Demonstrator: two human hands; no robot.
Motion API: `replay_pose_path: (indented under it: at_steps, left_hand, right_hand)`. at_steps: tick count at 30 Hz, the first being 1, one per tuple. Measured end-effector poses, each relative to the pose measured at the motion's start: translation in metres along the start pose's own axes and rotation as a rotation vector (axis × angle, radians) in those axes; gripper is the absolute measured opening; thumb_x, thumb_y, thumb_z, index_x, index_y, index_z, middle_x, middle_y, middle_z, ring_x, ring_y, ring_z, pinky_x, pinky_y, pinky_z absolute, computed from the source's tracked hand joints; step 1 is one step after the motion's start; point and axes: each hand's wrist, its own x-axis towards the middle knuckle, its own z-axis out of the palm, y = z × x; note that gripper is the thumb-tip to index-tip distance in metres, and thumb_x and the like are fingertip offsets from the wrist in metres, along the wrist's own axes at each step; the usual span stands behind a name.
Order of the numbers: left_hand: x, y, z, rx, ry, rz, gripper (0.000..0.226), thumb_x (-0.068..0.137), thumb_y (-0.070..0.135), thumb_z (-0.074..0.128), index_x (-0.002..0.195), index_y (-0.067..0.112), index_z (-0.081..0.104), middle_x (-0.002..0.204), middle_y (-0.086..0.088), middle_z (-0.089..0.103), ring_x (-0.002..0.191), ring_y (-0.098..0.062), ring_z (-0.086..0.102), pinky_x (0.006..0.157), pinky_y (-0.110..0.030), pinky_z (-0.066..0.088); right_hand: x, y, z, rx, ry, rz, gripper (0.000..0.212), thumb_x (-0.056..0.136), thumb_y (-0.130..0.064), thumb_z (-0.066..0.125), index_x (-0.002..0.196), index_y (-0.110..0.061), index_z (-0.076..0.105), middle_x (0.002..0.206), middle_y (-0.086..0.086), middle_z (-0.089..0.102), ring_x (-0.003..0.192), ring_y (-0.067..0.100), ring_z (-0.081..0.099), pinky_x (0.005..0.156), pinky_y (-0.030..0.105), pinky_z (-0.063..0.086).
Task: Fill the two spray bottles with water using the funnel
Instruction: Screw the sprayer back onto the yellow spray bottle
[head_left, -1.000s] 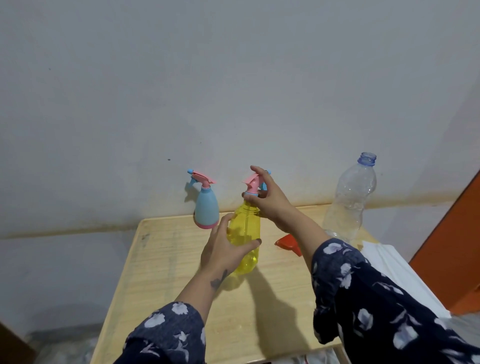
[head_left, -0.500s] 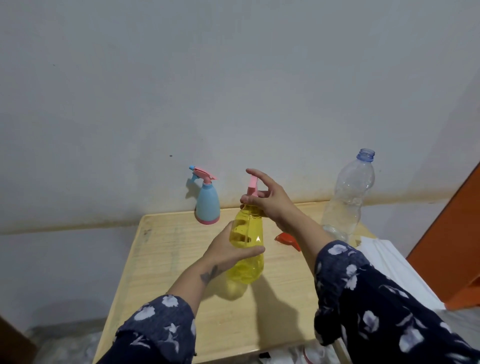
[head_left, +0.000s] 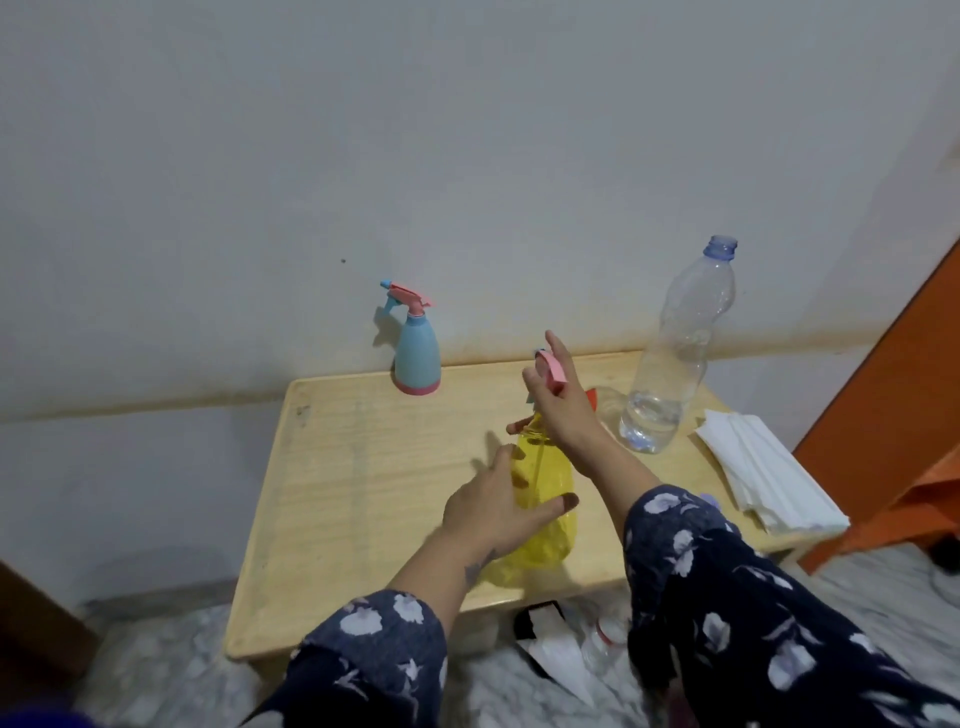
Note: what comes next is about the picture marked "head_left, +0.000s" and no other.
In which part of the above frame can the black and white paper bag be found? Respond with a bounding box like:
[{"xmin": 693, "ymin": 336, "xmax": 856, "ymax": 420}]
[{"xmin": 513, "ymin": 600, "xmax": 601, "ymax": 708}]

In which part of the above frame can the person's right forearm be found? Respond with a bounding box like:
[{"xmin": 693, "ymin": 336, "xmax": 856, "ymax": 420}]
[{"xmin": 573, "ymin": 438, "xmax": 960, "ymax": 728}]

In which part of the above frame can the light wooden low table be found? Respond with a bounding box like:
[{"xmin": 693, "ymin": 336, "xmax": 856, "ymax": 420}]
[{"xmin": 223, "ymin": 348, "xmax": 813, "ymax": 665}]

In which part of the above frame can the person's right hand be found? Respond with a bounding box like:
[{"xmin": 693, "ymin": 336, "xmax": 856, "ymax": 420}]
[{"xmin": 507, "ymin": 330, "xmax": 609, "ymax": 474}]

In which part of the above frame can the blue spray bottle pink trigger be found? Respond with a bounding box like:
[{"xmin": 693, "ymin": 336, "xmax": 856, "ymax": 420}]
[{"xmin": 378, "ymin": 279, "xmax": 444, "ymax": 396}]

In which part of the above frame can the small clear plastic bottle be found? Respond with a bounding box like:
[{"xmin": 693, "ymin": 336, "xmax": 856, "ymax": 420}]
[{"xmin": 581, "ymin": 617, "xmax": 630, "ymax": 678}]

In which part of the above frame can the yellow spray bottle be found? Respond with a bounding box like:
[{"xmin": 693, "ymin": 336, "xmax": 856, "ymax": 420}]
[{"xmin": 480, "ymin": 411, "xmax": 580, "ymax": 590}]

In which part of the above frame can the person's left forearm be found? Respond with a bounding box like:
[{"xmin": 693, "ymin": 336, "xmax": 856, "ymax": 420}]
[{"xmin": 240, "ymin": 525, "xmax": 498, "ymax": 728}]

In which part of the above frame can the clear plastic water bottle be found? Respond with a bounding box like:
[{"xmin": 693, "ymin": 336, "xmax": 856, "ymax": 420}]
[{"xmin": 618, "ymin": 235, "xmax": 739, "ymax": 456}]

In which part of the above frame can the dark brown wooden furniture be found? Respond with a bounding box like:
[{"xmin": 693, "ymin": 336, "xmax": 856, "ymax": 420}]
[{"xmin": 0, "ymin": 561, "xmax": 100, "ymax": 680}]

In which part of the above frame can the stack of white tissues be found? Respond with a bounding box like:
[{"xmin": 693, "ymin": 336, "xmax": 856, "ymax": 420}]
[{"xmin": 693, "ymin": 408, "xmax": 852, "ymax": 536}]

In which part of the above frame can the person's left hand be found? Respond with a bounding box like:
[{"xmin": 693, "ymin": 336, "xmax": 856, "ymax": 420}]
[{"xmin": 438, "ymin": 444, "xmax": 580, "ymax": 561}]

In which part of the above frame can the orange wooden furniture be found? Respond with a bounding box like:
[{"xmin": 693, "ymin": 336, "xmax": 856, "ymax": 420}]
[{"xmin": 792, "ymin": 240, "xmax": 960, "ymax": 576}]

